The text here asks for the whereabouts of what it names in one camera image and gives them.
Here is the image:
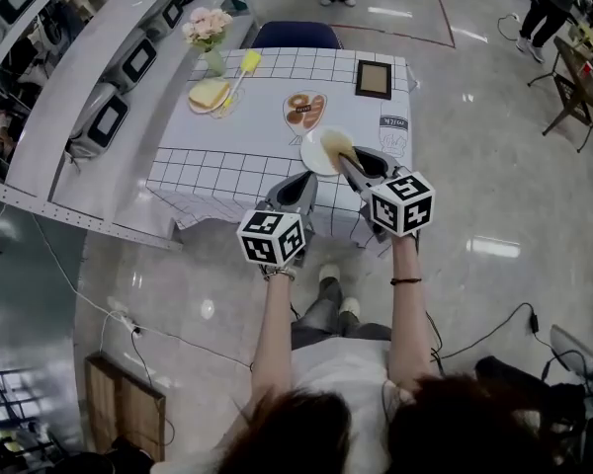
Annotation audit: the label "beaded wrist bracelet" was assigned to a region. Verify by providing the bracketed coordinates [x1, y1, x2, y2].
[261, 264, 297, 281]

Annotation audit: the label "wooden board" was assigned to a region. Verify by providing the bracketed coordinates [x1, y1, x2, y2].
[83, 353, 167, 463]

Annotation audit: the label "dark picture frame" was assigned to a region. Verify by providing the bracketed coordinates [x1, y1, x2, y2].
[354, 59, 393, 101]

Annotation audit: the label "person's right forearm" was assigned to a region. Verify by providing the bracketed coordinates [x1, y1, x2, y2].
[385, 234, 439, 389]

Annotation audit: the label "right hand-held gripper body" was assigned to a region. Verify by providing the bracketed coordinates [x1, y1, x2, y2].
[359, 165, 436, 244]

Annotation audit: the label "blue chair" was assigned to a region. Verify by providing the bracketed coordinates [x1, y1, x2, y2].
[250, 21, 345, 51]

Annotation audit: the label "large white plate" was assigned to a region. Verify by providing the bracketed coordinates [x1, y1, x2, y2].
[299, 126, 357, 177]

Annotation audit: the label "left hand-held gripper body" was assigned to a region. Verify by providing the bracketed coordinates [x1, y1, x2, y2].
[235, 199, 317, 269]

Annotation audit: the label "small pale plate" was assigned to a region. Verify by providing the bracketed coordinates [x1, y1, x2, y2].
[187, 77, 233, 116]

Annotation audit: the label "yellow dish brush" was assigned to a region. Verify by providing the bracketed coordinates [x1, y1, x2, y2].
[220, 49, 263, 113]

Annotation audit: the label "brown metal side table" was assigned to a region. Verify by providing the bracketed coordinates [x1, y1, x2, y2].
[527, 35, 593, 155]

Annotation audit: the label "pale green vase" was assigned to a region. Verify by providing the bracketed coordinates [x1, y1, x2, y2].
[202, 46, 227, 78]

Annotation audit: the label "person's gray trousers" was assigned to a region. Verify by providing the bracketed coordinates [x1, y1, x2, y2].
[290, 276, 394, 350]

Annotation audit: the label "person's white shirt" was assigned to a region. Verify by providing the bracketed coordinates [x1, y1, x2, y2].
[150, 336, 426, 474]

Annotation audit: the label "person's left forearm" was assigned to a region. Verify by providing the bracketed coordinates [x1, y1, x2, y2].
[249, 269, 297, 409]

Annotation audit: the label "white metal shelf rack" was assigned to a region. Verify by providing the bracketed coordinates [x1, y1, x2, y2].
[0, 0, 258, 254]

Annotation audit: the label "white power strip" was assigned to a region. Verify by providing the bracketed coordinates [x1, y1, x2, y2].
[107, 296, 144, 338]

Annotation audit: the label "pink flower bouquet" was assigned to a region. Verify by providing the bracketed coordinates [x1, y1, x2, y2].
[181, 6, 234, 53]

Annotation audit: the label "black cable with adaptor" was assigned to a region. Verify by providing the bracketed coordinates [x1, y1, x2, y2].
[439, 302, 543, 359]

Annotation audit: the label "checked white tablecloth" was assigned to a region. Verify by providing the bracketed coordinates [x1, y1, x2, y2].
[145, 46, 416, 259]

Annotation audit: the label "slice of toast bread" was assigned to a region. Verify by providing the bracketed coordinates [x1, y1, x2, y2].
[318, 128, 357, 165]

